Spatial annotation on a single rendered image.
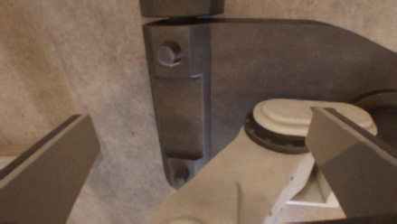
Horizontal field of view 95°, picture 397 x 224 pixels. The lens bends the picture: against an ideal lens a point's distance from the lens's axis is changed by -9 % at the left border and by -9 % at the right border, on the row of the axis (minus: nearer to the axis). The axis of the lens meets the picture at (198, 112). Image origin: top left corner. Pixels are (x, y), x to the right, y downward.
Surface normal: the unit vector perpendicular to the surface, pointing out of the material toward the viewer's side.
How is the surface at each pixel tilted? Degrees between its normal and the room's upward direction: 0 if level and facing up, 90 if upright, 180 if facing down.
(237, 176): 90
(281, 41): 0
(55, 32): 0
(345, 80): 0
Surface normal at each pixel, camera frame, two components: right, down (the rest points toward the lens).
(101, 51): -0.19, 0.50
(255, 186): -0.03, -0.87
